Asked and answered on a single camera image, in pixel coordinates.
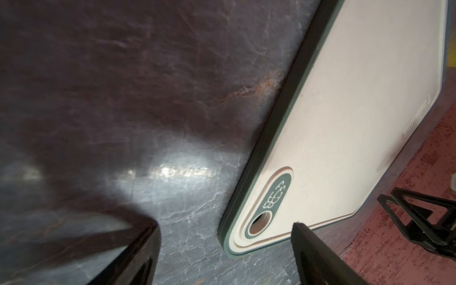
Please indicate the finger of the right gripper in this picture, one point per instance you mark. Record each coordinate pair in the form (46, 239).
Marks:
(438, 239)

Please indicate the beige cutting board green rim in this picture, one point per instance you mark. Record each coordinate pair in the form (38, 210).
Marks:
(365, 76)

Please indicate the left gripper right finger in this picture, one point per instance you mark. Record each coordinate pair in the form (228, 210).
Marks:
(317, 264)

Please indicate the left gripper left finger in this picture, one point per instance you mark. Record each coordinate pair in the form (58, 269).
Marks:
(136, 264)

